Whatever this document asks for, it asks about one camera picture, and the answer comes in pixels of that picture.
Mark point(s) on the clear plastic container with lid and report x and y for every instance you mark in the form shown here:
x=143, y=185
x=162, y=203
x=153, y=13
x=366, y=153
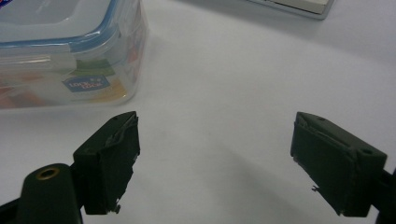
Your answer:
x=62, y=53

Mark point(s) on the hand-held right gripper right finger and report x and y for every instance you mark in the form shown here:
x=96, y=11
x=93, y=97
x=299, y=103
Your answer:
x=333, y=168

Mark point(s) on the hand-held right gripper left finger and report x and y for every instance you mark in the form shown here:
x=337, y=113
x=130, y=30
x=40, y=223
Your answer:
x=106, y=168

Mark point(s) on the grey flat tray edge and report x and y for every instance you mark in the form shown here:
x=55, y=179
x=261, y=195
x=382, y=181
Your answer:
x=299, y=6

